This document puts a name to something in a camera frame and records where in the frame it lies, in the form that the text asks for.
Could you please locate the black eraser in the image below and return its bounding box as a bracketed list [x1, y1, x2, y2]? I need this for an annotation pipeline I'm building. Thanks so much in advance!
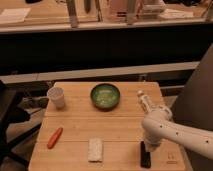
[140, 142, 151, 169]

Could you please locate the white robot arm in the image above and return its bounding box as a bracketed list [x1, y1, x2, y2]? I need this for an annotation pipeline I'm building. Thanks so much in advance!
[142, 106, 213, 160]

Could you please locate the white plastic bottle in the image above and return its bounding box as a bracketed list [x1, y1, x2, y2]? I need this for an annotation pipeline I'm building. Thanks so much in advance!
[137, 90, 156, 114]

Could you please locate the white sponge cloth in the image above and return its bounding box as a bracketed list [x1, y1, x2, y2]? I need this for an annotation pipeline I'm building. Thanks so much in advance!
[88, 138, 103, 162]

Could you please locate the green bowl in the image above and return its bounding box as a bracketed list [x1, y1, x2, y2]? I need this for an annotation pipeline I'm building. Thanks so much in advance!
[90, 83, 120, 110]

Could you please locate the white paper cup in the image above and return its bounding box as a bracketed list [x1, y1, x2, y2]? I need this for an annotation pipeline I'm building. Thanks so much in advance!
[47, 87, 65, 109]

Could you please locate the black chair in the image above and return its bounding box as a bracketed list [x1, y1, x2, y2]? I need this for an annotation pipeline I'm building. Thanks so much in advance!
[0, 80, 41, 166]

